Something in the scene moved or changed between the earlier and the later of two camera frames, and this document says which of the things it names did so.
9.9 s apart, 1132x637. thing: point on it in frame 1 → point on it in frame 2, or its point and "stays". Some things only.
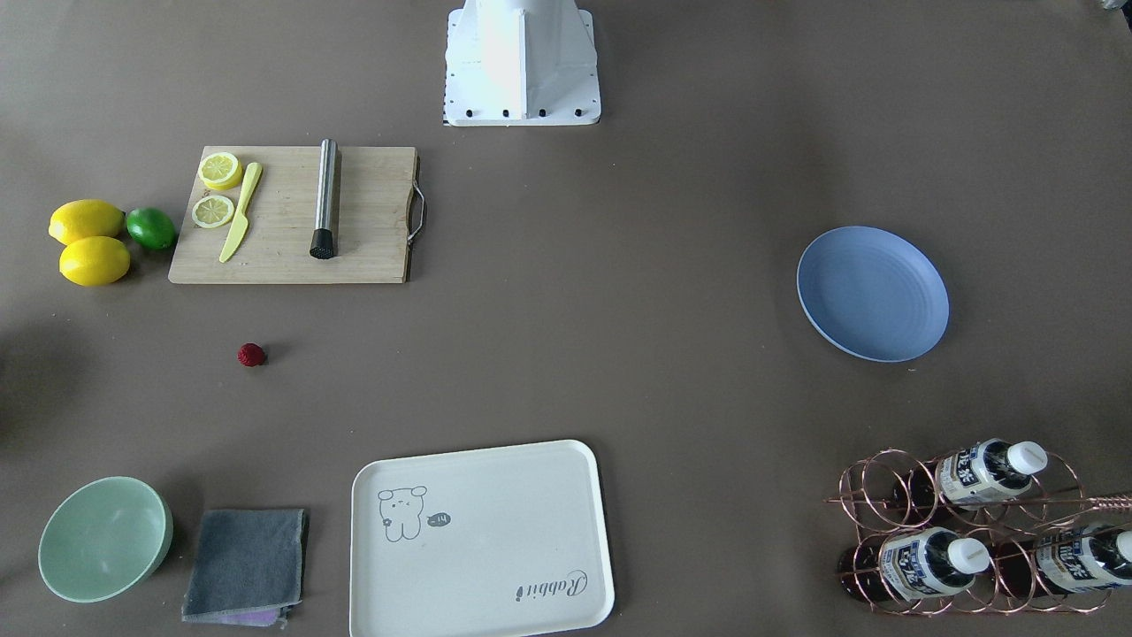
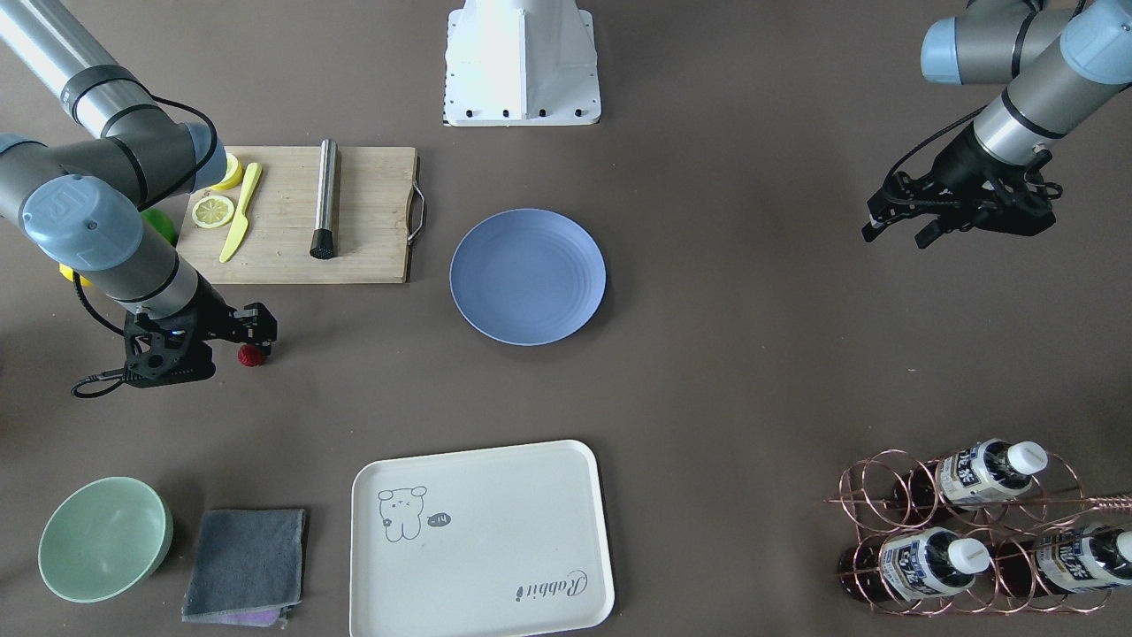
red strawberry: x=251 y=354 stays
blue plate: x=873 y=293 → x=528 y=277
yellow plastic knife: x=240 y=223 stays
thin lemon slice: x=212 y=211 stays
